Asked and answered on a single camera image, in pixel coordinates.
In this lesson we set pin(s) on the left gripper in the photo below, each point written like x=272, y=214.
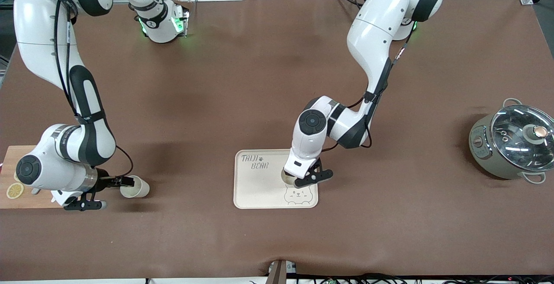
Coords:
x=288, y=174

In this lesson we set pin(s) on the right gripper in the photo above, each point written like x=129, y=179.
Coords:
x=104, y=183

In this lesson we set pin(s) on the white plastic cup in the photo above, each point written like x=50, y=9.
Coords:
x=285, y=177
x=140, y=191

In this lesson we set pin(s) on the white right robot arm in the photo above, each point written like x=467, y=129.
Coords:
x=47, y=59

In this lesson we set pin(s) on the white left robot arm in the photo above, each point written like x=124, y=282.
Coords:
x=376, y=28

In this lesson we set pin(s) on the cream tray with bear print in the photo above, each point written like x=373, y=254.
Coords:
x=255, y=188

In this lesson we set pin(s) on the bamboo cutting board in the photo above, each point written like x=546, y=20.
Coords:
x=26, y=202

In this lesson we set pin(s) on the brown table cover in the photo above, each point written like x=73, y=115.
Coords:
x=216, y=93

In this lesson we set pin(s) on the grey-green cooking pot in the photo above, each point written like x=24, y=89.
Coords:
x=487, y=154

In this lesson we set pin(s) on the glass pot lid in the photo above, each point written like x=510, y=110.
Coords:
x=519, y=141

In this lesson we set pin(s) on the table edge clamp mount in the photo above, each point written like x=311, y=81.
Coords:
x=281, y=271

